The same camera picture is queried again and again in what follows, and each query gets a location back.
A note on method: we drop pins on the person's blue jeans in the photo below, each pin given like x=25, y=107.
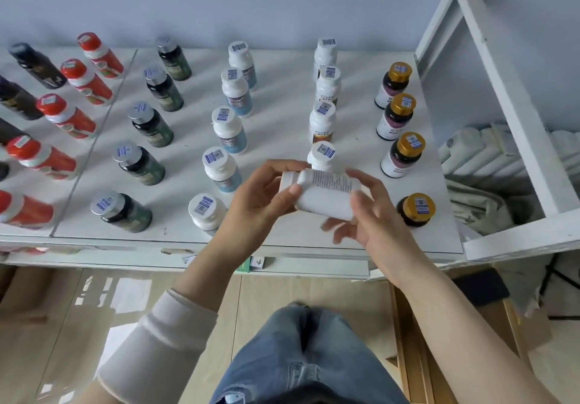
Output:
x=308, y=363

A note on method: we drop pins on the person's left forearm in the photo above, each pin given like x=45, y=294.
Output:
x=208, y=277

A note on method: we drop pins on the silver cap green bottle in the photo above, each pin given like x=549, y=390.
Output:
x=174, y=60
x=164, y=90
x=138, y=164
x=121, y=212
x=151, y=126

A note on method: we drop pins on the gold cap dark bottle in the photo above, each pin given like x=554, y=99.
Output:
x=392, y=86
x=395, y=118
x=402, y=156
x=417, y=209

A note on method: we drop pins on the black bottle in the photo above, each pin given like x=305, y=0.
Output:
x=18, y=99
x=9, y=131
x=38, y=67
x=3, y=171

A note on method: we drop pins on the white knit wristband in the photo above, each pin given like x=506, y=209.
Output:
x=158, y=340

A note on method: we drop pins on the black phone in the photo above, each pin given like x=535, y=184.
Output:
x=480, y=288

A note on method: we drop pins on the row of red-capped orange bottles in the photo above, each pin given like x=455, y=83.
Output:
x=61, y=188

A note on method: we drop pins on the white metal shelf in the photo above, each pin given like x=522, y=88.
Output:
x=281, y=113

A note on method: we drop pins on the white radiator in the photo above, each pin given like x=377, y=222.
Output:
x=466, y=154

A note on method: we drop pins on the grey green cloth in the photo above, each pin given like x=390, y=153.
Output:
x=489, y=209

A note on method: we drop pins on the person's right hand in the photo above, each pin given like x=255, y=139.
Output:
x=385, y=236

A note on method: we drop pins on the small paper label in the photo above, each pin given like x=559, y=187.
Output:
x=251, y=264

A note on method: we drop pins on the white cap blue bottle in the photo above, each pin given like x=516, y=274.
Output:
x=229, y=131
x=206, y=211
x=236, y=93
x=221, y=170
x=242, y=64

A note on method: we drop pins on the person's left hand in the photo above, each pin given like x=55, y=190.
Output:
x=253, y=209

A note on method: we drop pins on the person's right forearm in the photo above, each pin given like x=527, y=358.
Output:
x=462, y=340

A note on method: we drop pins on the black tripod stand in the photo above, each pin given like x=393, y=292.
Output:
x=546, y=280

